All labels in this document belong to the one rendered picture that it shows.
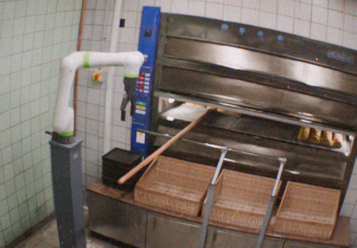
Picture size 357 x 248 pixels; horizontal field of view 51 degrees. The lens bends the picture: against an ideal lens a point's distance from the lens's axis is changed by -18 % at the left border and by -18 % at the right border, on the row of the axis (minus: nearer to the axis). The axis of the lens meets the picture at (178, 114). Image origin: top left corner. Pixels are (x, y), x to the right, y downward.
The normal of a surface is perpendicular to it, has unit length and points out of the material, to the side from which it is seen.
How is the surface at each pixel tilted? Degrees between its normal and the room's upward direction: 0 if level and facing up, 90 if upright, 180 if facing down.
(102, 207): 90
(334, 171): 70
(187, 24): 90
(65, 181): 90
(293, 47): 90
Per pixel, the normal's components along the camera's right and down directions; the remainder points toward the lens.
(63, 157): -0.29, 0.25
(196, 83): -0.29, -0.10
